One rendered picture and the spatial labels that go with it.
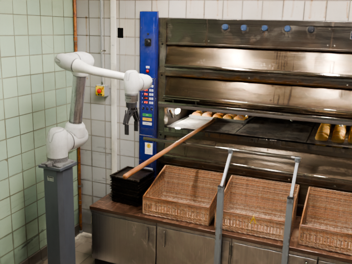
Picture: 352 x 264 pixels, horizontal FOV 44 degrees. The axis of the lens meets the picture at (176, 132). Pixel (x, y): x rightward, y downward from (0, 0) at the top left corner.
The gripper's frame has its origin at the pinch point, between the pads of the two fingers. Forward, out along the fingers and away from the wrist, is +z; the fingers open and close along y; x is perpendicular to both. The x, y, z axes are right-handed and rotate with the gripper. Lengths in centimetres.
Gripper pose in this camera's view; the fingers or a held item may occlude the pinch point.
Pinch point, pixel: (131, 131)
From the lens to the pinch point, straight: 301.0
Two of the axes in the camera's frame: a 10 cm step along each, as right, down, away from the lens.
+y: -3.8, 1.8, -9.1
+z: -0.2, 9.8, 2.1
